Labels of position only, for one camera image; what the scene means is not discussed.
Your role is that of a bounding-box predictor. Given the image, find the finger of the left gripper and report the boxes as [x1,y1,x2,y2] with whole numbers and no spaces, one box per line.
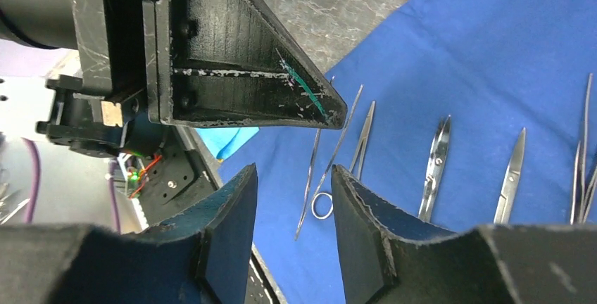
[153,0,348,129]

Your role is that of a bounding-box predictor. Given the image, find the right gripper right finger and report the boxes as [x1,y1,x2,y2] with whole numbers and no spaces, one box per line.
[332,165,596,303]

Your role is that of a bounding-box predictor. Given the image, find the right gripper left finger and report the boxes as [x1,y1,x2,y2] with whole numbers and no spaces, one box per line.
[1,164,258,303]

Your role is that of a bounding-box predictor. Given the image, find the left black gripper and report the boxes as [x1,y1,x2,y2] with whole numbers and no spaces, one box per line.
[1,0,161,158]

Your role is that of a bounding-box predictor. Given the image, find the long thin steel tweezers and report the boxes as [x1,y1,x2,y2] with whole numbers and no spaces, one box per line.
[294,84,364,241]

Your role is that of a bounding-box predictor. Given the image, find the blue surgical drape cloth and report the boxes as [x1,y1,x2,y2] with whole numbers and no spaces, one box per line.
[220,0,596,303]

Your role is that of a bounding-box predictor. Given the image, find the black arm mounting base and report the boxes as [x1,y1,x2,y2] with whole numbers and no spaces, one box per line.
[135,125,290,304]

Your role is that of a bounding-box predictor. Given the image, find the light blue patterned cloth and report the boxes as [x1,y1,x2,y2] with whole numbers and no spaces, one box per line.
[196,127,259,162]

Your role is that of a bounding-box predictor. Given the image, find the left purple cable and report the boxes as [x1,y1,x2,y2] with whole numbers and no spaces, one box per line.
[20,137,43,226]

